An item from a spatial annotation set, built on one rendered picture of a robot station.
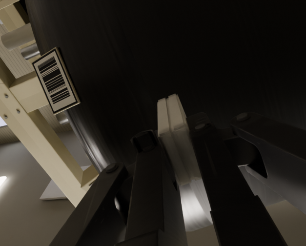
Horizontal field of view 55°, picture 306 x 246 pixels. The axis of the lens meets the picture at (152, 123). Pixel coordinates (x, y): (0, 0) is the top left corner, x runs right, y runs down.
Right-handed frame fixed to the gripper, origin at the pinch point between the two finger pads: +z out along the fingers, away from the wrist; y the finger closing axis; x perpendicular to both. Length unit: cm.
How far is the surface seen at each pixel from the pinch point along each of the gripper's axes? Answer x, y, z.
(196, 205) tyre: -15.1, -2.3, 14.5
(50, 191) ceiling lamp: -155, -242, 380
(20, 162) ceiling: -129, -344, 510
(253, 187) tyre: -15.3, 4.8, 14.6
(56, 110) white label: 2.3, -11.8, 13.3
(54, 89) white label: 4.4, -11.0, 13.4
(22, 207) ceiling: -164, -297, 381
